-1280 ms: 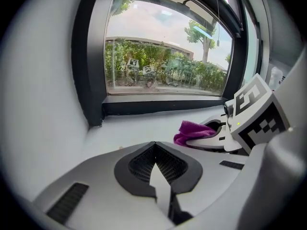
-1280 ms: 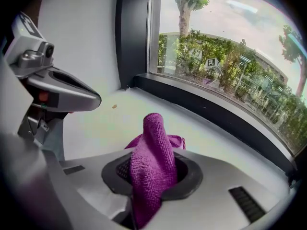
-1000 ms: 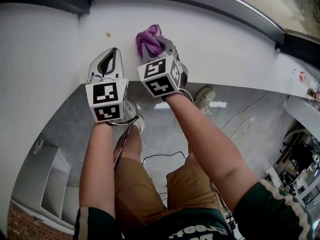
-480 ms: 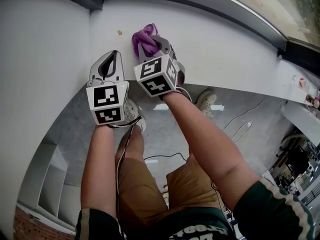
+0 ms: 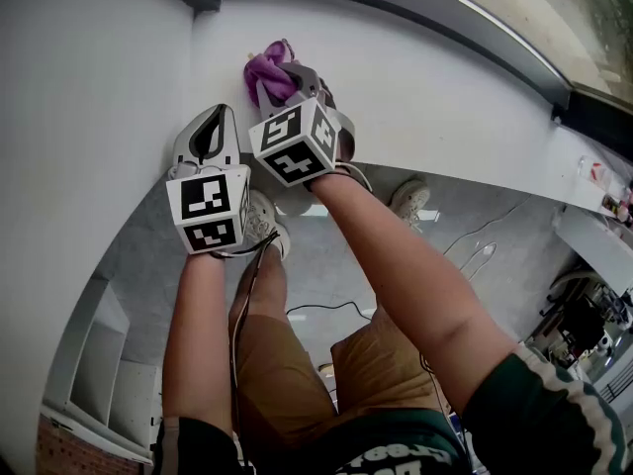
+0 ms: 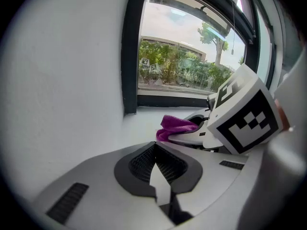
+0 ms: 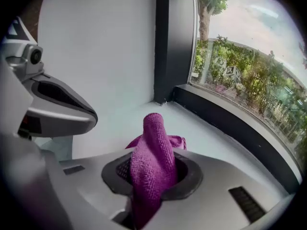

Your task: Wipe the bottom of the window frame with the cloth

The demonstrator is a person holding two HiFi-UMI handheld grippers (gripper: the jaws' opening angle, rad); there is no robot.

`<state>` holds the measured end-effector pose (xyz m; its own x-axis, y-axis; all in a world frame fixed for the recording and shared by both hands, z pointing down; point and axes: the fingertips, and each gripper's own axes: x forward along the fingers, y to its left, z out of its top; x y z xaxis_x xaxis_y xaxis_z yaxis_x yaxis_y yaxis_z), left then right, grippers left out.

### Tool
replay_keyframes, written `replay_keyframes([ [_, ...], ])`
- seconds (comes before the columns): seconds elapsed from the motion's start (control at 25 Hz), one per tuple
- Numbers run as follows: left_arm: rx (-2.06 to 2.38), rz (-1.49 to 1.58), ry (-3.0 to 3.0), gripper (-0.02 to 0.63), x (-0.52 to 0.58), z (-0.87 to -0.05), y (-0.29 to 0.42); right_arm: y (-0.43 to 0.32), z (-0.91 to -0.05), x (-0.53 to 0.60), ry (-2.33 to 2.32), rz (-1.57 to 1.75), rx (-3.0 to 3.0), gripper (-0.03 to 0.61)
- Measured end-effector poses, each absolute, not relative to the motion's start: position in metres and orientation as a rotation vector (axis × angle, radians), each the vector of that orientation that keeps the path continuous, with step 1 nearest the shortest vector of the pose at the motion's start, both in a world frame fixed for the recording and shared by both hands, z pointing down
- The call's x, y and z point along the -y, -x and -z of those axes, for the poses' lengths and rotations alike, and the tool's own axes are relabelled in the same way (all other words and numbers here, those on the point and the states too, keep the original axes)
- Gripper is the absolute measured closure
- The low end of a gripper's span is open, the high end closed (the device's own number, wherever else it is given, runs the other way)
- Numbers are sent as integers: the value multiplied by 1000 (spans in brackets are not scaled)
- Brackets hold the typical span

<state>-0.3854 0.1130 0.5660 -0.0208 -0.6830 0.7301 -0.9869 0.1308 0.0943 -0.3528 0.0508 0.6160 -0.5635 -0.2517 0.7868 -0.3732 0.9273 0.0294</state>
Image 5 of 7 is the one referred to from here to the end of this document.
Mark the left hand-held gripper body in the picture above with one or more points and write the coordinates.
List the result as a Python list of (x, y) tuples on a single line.
[(203, 211)]

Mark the person's right forearm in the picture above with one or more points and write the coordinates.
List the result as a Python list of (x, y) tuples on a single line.
[(410, 285)]

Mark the purple cloth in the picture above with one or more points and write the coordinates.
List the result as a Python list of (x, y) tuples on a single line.
[(269, 74)]

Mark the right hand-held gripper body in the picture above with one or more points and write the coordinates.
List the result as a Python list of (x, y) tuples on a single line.
[(292, 141)]

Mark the person's left forearm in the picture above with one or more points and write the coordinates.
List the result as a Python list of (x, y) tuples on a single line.
[(198, 344)]

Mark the white sneaker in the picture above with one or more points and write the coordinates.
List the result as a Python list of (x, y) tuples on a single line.
[(264, 220), (410, 198)]

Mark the black bag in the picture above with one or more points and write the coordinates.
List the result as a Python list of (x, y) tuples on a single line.
[(586, 322)]

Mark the white shelf unit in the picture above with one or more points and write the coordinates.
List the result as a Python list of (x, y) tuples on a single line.
[(109, 379)]

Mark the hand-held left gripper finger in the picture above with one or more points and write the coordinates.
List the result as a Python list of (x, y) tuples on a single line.
[(228, 141), (184, 144)]

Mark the person's left leg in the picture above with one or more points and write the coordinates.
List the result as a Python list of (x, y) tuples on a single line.
[(264, 285)]

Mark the tan shorts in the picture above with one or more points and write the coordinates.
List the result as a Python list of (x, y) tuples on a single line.
[(282, 379)]

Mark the white cabinet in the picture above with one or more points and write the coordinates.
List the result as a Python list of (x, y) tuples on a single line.
[(598, 245)]

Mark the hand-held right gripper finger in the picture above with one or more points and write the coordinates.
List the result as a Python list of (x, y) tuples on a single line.
[(267, 104), (306, 79)]

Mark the green sweatshirt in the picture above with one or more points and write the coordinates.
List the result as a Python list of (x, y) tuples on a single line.
[(544, 413)]

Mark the white metal chair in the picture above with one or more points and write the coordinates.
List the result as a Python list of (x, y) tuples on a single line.
[(569, 285)]

